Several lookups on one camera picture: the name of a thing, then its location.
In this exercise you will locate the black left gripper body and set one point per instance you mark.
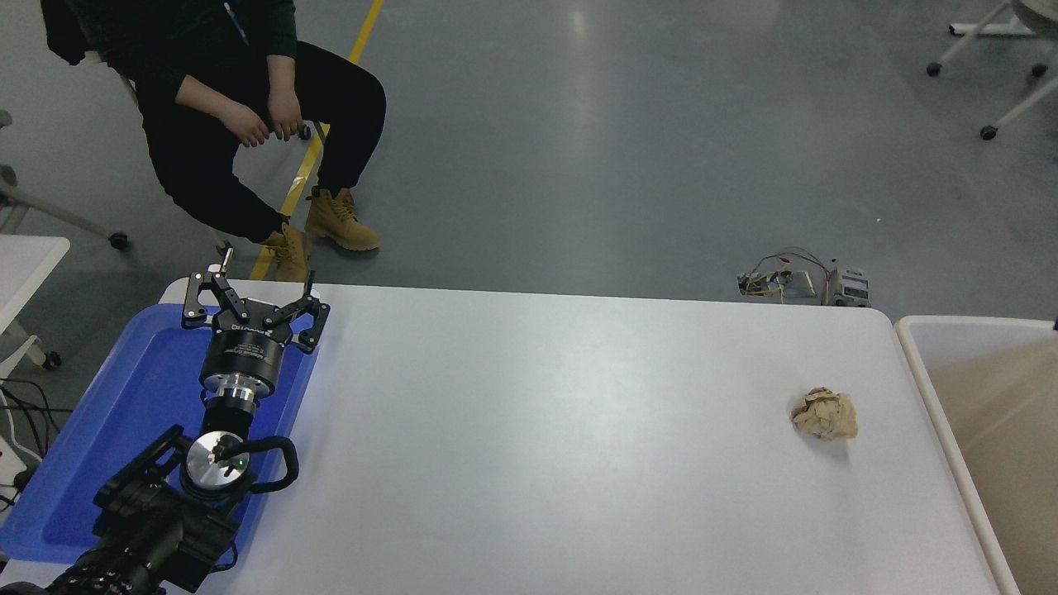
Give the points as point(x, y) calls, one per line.
point(244, 351)

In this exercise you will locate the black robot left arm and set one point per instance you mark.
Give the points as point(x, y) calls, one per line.
point(149, 529)

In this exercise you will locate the person's left forearm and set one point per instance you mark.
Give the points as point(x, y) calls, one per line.
point(283, 73)

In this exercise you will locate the person's right forearm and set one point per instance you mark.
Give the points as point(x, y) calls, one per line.
point(207, 92)

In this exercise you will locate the person's right hand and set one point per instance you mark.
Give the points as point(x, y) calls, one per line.
point(246, 126)

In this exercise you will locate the person's left hand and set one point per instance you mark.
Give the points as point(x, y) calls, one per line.
point(285, 114)

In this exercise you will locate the person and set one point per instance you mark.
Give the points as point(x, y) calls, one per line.
point(190, 165)

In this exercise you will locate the blue plastic tray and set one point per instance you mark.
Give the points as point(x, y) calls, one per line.
point(124, 413)

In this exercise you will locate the white chair base with casters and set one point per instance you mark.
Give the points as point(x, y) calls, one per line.
point(50, 211)

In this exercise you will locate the white side table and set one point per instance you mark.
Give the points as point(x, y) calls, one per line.
point(25, 264)

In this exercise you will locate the grey seat wheeled chair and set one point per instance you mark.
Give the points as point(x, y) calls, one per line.
point(124, 83)

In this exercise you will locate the white power strip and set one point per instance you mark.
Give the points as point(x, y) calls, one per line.
point(10, 463)

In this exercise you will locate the black jacket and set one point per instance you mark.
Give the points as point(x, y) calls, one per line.
point(62, 33)

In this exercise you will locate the crumpled tan paper ball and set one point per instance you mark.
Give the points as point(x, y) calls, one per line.
point(826, 416)

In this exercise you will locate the small silver device box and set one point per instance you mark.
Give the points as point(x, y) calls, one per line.
point(851, 287)

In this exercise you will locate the large pale bin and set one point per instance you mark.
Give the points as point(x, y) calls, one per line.
point(992, 430)

